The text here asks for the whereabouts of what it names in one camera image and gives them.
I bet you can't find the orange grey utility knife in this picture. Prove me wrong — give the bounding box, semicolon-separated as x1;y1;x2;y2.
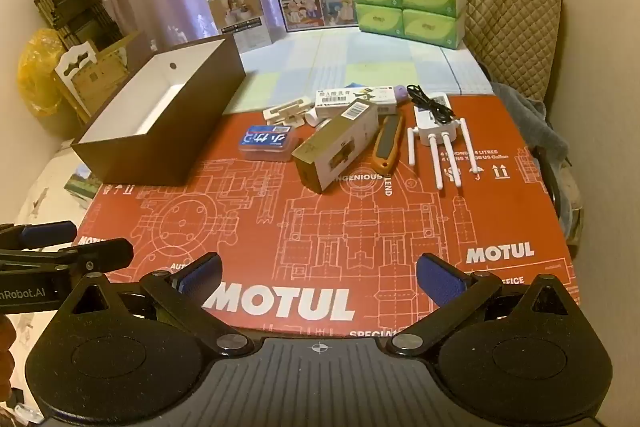
372;114;405;172

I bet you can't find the yellow plastic bag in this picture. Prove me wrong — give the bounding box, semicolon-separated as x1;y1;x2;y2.
17;29;66;118

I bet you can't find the brown cardboard storage box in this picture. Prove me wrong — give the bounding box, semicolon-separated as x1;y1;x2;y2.
70;32;246;186

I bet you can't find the pastel plaid table mat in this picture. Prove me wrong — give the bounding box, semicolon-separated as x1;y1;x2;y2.
30;27;496;228

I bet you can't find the black chair frame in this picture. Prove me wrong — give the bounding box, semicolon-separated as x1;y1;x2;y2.
532;146;568;210

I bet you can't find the black cable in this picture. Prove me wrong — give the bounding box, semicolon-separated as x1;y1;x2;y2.
406;85;453;124

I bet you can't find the grey cloth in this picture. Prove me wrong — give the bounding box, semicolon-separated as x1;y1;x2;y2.
492;82;568;172

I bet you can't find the green printed booklet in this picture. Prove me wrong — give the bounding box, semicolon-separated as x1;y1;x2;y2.
65;167;102;208

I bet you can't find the beige small packet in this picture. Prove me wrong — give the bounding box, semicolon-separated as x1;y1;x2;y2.
262;99;313;128

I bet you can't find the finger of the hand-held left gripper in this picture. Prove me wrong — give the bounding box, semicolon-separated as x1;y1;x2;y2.
0;221;77;250
0;238;135;275

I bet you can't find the small white product box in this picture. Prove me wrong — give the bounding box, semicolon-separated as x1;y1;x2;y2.
207;0;273;52

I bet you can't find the cardboard box with white insert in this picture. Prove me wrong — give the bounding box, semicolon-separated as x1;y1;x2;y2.
54;32;147;118

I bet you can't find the person's left hand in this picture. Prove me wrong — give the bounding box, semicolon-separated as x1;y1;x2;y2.
0;316;16;388

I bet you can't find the white dinosaur print ointment box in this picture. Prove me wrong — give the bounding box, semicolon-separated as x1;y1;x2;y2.
315;87;396;115

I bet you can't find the red printed cardboard sheet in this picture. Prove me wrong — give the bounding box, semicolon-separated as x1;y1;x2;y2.
75;94;571;340

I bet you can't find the white router with antennas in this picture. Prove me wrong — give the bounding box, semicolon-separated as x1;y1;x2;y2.
407;94;473;190

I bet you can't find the gold and white product box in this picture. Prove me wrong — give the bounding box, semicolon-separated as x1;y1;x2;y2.
291;102;379;194

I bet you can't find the blue label plastic case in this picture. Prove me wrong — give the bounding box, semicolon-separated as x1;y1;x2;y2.
237;125;300;162

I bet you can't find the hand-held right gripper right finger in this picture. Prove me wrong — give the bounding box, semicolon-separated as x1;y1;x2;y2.
387;253;581;355

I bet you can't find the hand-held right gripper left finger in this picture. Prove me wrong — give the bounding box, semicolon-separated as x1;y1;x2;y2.
67;252;256;355

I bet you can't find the beige quilted chair cover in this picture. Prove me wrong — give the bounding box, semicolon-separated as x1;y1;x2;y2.
465;0;563;75

